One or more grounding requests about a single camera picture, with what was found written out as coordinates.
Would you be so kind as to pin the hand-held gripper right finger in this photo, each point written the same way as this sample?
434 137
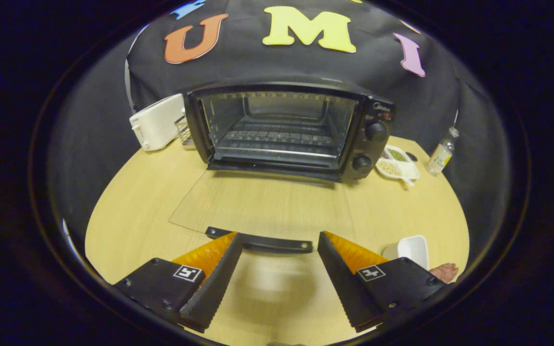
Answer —
344 283

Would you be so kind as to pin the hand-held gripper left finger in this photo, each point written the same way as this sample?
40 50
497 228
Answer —
219 283

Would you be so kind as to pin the reddish brown meat slice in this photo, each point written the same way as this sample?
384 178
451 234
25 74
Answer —
444 273

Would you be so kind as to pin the black toaster oven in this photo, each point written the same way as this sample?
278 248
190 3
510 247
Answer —
375 144

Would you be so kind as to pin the white bread toaster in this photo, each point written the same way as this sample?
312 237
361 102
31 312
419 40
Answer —
159 122

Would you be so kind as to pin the white divided plate of grains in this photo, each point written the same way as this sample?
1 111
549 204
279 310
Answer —
397 166

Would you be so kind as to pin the black round table grommet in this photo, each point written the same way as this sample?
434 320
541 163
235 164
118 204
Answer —
411 156

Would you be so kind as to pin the clear plastic bottle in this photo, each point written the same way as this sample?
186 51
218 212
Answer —
441 156

